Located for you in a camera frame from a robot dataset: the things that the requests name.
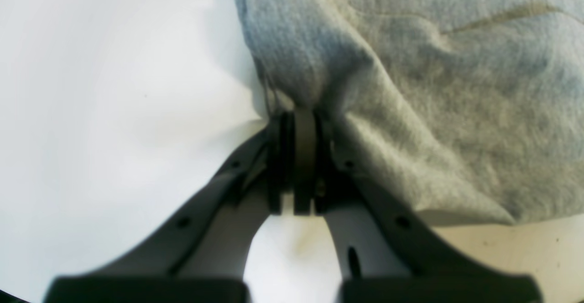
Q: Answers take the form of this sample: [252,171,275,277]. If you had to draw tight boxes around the grey T-shirt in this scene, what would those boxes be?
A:
[235,0,584,225]

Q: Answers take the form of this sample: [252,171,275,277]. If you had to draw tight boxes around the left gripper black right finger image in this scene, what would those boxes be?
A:
[293,110,542,303]

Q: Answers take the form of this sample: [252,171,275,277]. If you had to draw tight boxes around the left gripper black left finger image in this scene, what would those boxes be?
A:
[44,112,294,303]

